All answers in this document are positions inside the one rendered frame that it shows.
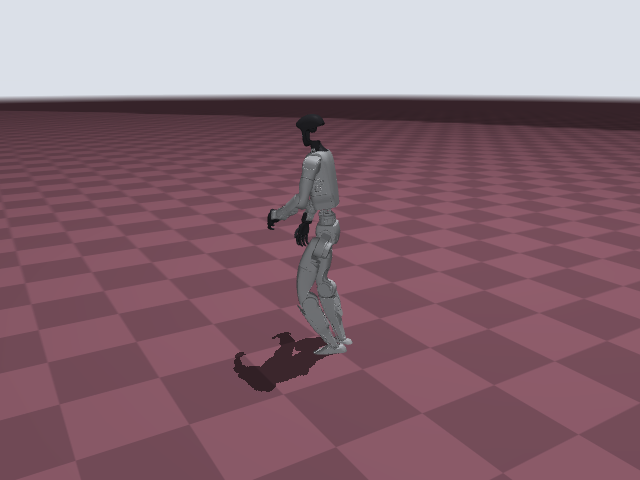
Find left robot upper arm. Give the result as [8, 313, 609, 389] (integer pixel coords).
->
[295, 156, 321, 210]

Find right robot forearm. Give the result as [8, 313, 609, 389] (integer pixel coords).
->
[304, 197, 317, 221]

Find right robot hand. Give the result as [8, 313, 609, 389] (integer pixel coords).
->
[294, 212, 312, 247]

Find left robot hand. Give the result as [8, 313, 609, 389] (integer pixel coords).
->
[267, 209, 280, 230]

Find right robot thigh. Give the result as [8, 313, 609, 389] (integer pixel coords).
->
[315, 241, 338, 297]

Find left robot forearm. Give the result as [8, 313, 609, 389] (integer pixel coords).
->
[271, 194, 300, 221]

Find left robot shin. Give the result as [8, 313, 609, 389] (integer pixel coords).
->
[297, 297, 338, 349]

